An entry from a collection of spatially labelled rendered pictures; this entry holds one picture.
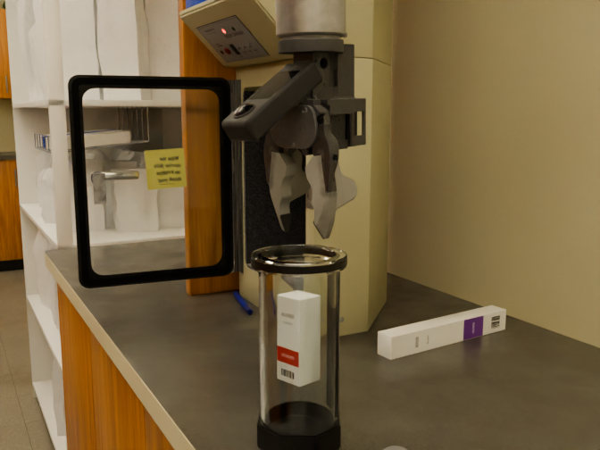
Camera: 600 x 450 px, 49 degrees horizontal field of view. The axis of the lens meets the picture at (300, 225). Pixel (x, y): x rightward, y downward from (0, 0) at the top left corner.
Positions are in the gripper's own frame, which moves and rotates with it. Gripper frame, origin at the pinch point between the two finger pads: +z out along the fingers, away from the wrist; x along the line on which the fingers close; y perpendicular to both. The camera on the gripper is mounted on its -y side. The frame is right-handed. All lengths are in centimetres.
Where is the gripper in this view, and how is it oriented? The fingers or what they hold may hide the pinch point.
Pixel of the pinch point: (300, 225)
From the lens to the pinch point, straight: 74.5
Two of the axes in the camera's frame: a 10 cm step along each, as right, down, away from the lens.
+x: -6.9, -1.3, 7.1
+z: 0.2, 9.8, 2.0
